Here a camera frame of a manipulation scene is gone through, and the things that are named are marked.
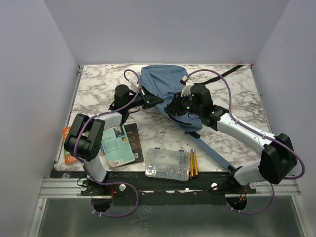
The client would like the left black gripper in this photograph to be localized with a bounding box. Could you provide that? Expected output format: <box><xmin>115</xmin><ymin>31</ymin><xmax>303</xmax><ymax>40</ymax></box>
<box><xmin>125</xmin><ymin>86</ymin><xmax>164</xmax><ymax>110</ymax></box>

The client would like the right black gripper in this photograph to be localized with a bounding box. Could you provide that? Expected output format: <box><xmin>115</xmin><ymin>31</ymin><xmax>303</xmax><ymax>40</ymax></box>
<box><xmin>164</xmin><ymin>91</ymin><xmax>202</xmax><ymax>117</ymax></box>

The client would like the blue student backpack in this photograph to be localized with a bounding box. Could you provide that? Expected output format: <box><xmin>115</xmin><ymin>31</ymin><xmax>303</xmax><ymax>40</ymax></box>
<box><xmin>140</xmin><ymin>65</ymin><xmax>235</xmax><ymax>173</ymax></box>

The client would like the black paperback book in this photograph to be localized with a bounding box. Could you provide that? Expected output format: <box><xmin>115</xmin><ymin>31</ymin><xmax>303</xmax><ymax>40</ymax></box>
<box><xmin>124</xmin><ymin>123</ymin><xmax>144</xmax><ymax>163</ymax></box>

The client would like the teal paperback book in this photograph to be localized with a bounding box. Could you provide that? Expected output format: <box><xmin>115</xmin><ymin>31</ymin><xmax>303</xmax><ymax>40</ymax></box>
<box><xmin>101</xmin><ymin>126</ymin><xmax>135</xmax><ymax>169</ymax></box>

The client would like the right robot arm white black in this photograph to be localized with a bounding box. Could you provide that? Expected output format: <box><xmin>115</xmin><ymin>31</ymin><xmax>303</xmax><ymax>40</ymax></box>
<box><xmin>164</xmin><ymin>84</ymin><xmax>297</xmax><ymax>194</ymax></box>

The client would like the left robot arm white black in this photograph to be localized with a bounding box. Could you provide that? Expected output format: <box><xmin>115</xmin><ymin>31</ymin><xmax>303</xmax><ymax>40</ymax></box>
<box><xmin>64</xmin><ymin>84</ymin><xmax>163</xmax><ymax>195</ymax></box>

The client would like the yellow utility knife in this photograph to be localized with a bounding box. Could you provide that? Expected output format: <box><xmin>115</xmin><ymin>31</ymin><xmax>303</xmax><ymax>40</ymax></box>
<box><xmin>189</xmin><ymin>149</ymin><xmax>198</xmax><ymax>179</ymax></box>

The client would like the clear plastic screw box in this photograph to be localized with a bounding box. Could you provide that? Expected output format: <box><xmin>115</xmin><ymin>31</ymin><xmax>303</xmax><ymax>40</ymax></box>
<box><xmin>145</xmin><ymin>148</ymin><xmax>190</xmax><ymax>181</ymax></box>

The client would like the orange treehouse book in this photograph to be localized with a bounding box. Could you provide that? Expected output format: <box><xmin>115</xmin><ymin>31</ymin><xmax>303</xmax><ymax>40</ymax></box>
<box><xmin>63</xmin><ymin>126</ymin><xmax>78</xmax><ymax>165</ymax></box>

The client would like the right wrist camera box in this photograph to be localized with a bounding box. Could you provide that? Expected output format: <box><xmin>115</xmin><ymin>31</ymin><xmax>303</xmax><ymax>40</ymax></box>
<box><xmin>180</xmin><ymin>76</ymin><xmax>195</xmax><ymax>97</ymax></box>

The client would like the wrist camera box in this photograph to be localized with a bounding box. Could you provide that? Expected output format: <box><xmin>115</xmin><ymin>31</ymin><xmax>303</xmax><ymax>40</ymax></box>
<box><xmin>180</xmin><ymin>76</ymin><xmax>195</xmax><ymax>97</ymax></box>
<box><xmin>129</xmin><ymin>76</ymin><xmax>139</xmax><ymax>90</ymax></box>

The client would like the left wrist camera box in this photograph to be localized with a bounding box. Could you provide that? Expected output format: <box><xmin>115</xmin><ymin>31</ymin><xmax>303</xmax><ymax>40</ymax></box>
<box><xmin>129</xmin><ymin>76</ymin><xmax>139</xmax><ymax>90</ymax></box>

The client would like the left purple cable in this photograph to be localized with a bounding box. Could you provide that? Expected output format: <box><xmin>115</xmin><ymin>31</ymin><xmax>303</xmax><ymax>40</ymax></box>
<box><xmin>74</xmin><ymin>69</ymin><xmax>143</xmax><ymax>218</ymax></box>

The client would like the black mounting base plate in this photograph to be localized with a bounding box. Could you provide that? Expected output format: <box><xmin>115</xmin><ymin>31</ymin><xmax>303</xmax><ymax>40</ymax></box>
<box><xmin>50</xmin><ymin>170</ymin><xmax>256</xmax><ymax>210</ymax></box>

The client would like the aluminium rail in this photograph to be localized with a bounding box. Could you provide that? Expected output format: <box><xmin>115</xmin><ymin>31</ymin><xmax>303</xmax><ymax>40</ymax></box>
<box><xmin>39</xmin><ymin>178</ymin><xmax>301</xmax><ymax>199</ymax></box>

